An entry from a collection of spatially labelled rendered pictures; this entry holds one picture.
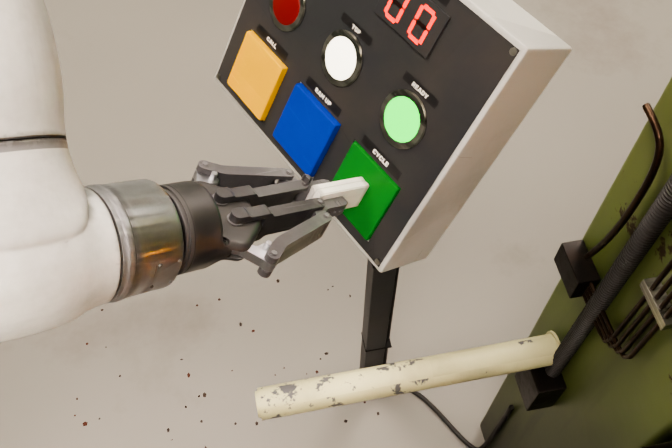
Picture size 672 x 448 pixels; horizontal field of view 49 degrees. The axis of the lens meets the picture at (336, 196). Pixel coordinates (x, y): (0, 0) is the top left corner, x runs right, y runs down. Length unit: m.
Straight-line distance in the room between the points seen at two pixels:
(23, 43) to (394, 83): 0.35
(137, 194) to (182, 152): 1.53
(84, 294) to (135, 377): 1.27
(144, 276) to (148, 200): 0.06
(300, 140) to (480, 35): 0.25
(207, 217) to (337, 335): 1.21
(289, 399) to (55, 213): 0.60
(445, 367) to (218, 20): 1.63
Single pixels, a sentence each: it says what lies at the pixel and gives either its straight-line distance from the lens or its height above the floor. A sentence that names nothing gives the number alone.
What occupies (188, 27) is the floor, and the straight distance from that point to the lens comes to 2.43.
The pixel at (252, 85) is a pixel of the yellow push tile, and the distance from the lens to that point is 0.86.
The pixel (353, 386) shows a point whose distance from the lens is 1.05.
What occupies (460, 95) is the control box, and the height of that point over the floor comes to 1.14.
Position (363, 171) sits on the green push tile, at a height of 1.03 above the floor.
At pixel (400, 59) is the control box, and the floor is 1.13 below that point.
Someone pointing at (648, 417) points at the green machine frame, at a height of 0.79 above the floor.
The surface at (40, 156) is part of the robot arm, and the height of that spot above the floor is 1.25.
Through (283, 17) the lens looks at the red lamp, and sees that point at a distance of 0.82.
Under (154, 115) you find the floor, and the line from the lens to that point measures 2.20.
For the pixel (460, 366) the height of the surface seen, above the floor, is 0.64.
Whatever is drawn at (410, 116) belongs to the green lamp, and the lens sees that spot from 0.70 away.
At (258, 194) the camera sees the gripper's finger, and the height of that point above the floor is 1.09.
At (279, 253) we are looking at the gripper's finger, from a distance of 0.61.
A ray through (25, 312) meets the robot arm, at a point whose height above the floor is 1.20.
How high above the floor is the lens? 1.63
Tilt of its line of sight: 56 degrees down
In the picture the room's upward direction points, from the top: straight up
